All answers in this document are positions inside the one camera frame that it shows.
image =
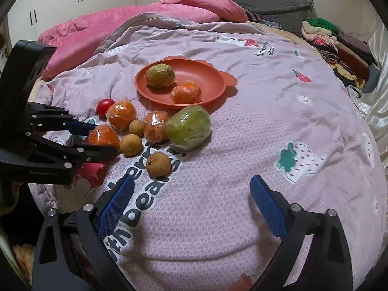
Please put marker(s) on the dark patterned cloth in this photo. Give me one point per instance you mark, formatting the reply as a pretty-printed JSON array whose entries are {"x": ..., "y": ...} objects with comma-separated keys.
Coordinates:
[{"x": 257, "y": 16}]

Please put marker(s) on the orange-red bear-eared plate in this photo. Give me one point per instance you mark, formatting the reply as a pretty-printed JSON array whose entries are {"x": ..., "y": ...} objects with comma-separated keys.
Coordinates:
[{"x": 201, "y": 77}]

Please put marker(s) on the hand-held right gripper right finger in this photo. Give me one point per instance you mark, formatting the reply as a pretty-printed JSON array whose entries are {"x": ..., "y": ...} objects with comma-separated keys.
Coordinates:
[{"x": 268, "y": 206}]

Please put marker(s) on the orange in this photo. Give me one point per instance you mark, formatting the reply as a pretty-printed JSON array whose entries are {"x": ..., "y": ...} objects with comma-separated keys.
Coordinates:
[
  {"x": 122, "y": 115},
  {"x": 155, "y": 127},
  {"x": 104, "y": 137},
  {"x": 186, "y": 93}
]

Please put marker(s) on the pink duvet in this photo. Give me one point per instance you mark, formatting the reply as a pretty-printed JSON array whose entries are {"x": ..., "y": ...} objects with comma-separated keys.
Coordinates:
[{"x": 121, "y": 27}]

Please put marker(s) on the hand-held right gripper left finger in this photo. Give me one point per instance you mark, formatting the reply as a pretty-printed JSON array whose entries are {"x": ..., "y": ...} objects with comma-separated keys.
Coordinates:
[{"x": 116, "y": 206}]

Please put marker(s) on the red tomato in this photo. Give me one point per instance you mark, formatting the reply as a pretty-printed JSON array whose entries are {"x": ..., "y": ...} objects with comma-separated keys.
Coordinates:
[{"x": 104, "y": 106}]

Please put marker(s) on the beige bed sheet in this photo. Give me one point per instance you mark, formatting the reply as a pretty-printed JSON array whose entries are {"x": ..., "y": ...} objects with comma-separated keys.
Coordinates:
[{"x": 288, "y": 38}]

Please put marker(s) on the large green fruit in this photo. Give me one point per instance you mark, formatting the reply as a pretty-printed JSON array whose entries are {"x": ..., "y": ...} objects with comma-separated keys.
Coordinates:
[{"x": 188, "y": 128}]

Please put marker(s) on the brown longan fruit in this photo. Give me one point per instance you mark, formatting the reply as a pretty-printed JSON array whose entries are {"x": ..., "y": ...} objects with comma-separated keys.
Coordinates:
[
  {"x": 131, "y": 145},
  {"x": 136, "y": 127},
  {"x": 157, "y": 164}
]

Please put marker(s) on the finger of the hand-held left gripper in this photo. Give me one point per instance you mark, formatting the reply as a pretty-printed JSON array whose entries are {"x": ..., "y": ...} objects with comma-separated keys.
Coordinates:
[
  {"x": 81, "y": 128},
  {"x": 100, "y": 153}
]

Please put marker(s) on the cream satin curtain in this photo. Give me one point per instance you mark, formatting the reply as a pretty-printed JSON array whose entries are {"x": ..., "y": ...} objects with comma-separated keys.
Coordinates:
[{"x": 376, "y": 103}]

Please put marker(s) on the small wrapped green fruit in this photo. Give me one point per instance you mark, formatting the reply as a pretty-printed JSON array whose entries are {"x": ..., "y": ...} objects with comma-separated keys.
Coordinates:
[{"x": 160, "y": 75}]

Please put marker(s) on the stack of folded clothes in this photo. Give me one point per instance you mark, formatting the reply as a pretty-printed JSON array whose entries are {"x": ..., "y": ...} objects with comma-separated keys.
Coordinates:
[{"x": 342, "y": 48}]

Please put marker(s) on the lilac printed blanket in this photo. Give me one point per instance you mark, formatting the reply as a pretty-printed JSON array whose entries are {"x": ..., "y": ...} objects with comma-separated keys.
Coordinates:
[{"x": 251, "y": 133}]

